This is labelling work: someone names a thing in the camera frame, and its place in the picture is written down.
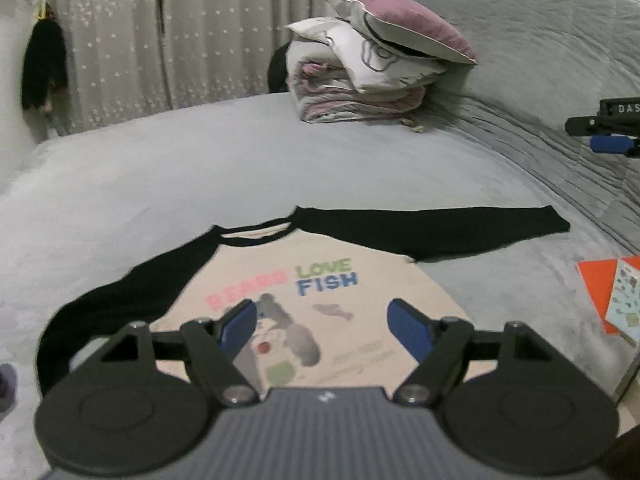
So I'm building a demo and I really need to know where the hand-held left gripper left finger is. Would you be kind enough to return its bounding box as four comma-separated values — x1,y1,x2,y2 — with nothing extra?
92,299,261,406

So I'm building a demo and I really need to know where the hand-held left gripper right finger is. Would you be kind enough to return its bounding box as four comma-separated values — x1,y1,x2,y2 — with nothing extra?
389,298,551,405

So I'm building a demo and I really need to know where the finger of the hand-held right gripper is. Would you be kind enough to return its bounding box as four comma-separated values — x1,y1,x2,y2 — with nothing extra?
565,116,640,137
589,135,640,158

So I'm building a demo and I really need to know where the cream and black raglan shirt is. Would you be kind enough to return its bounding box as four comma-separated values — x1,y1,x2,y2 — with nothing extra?
37,205,571,396

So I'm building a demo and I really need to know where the grey quilted headboard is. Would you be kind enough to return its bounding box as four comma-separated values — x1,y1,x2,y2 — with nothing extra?
395,0,640,261

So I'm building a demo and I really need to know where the orange book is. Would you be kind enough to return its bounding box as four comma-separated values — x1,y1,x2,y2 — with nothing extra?
575,256,640,336

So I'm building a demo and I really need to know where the pale sticker sheet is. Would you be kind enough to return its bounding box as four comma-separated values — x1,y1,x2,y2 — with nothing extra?
605,257,640,346

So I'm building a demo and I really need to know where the pink and grey cushion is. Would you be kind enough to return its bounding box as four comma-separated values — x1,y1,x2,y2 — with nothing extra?
320,0,478,66

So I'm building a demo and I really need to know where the folded grey and pink quilt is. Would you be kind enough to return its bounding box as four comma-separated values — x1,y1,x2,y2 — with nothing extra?
286,40,427,124

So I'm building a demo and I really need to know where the dark purple object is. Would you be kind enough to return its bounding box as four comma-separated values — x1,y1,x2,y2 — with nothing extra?
0,364,18,413

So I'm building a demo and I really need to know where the white printed pillow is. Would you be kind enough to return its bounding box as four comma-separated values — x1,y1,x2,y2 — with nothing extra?
285,16,448,95

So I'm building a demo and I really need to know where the dark cloth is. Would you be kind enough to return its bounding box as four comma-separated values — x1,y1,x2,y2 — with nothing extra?
267,42,291,93

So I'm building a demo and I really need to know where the grey star-patterned curtain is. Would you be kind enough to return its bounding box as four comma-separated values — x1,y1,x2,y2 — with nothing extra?
45,0,336,136

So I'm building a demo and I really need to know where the black hanging garment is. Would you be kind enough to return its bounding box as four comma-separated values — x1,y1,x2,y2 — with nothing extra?
21,2,69,111

